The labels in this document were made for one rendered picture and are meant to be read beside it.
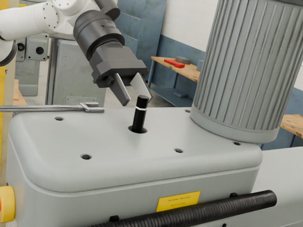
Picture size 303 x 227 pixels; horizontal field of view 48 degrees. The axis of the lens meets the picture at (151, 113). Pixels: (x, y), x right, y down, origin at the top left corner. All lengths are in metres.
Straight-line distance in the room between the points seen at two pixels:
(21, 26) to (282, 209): 0.75
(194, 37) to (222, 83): 6.63
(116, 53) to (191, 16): 6.83
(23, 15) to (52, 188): 0.46
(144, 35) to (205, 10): 1.59
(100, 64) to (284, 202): 0.56
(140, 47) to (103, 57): 7.33
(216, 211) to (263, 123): 0.21
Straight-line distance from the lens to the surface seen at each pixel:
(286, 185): 0.93
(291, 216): 0.98
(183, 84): 7.48
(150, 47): 8.11
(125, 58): 0.68
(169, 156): 0.58
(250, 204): 0.70
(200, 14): 7.26
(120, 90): 0.63
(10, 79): 2.37
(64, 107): 0.69
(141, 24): 7.87
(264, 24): 0.67
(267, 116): 0.72
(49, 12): 0.83
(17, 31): 0.85
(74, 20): 0.75
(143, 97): 0.63
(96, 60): 0.67
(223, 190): 0.68
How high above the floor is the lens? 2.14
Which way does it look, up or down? 20 degrees down
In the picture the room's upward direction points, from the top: 12 degrees clockwise
